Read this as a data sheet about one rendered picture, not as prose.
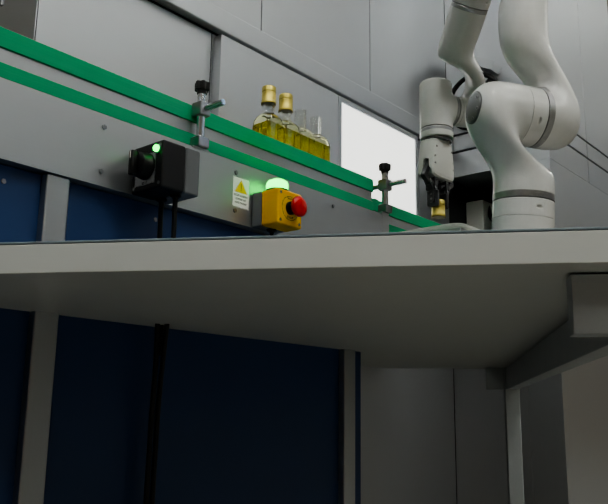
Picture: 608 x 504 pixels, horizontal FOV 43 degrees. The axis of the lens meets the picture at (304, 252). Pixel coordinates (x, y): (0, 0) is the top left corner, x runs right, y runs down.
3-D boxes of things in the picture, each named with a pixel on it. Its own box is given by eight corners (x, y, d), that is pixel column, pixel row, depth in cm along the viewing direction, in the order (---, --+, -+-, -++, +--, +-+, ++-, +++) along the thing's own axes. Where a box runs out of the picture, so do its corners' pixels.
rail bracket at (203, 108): (202, 154, 143) (205, 87, 146) (230, 146, 138) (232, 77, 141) (186, 148, 140) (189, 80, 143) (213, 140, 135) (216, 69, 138)
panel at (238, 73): (411, 236, 250) (410, 138, 257) (419, 235, 248) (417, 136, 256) (207, 167, 184) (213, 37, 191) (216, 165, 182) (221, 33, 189)
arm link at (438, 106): (445, 138, 201) (414, 133, 198) (444, 91, 204) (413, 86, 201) (462, 127, 193) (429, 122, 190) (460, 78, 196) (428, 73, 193)
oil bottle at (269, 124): (265, 206, 180) (268, 120, 184) (283, 202, 176) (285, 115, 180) (248, 201, 175) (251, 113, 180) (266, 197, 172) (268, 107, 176)
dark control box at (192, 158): (167, 207, 133) (170, 161, 134) (198, 199, 128) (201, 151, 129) (129, 196, 127) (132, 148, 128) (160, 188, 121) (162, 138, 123)
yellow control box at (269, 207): (275, 236, 153) (276, 200, 155) (303, 231, 148) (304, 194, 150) (250, 230, 148) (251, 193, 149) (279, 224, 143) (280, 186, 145)
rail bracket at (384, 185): (353, 220, 193) (353, 173, 196) (409, 210, 183) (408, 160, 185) (345, 218, 191) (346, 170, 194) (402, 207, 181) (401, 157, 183)
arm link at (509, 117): (567, 201, 148) (570, 83, 152) (482, 189, 143) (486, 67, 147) (532, 211, 160) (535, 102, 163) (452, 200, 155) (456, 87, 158)
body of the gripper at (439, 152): (435, 146, 201) (435, 187, 199) (412, 136, 194) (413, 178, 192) (460, 140, 196) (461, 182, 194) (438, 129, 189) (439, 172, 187)
